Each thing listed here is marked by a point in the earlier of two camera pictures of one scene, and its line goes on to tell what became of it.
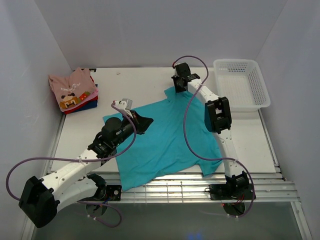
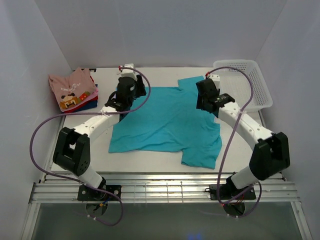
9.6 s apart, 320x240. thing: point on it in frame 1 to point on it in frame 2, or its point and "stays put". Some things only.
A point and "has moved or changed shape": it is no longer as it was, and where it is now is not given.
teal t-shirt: [178, 138] has moved or changed shape
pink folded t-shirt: [90, 97] stays put
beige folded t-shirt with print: [68, 90] stays put
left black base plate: [107, 193] stays put
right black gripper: [178, 90] to [198, 104]
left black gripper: [142, 123] to [141, 90]
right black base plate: [231, 191] stays put
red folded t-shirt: [76, 108] stays put
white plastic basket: [241, 81] stays put
